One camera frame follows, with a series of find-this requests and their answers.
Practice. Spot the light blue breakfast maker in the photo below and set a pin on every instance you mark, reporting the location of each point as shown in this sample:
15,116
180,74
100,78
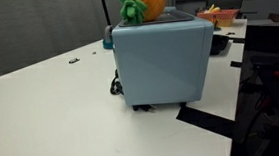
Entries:
161,62

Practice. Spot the red checkered basket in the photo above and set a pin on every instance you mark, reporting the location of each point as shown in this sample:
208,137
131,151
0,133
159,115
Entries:
221,16

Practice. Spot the small dark metal clip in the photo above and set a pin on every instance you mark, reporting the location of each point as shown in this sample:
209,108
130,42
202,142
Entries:
74,60

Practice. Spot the black stand pole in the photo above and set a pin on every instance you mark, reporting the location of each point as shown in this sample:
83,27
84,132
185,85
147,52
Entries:
104,7

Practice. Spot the orange plush pineapple toy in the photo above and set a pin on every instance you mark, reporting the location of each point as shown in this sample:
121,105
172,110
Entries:
151,0

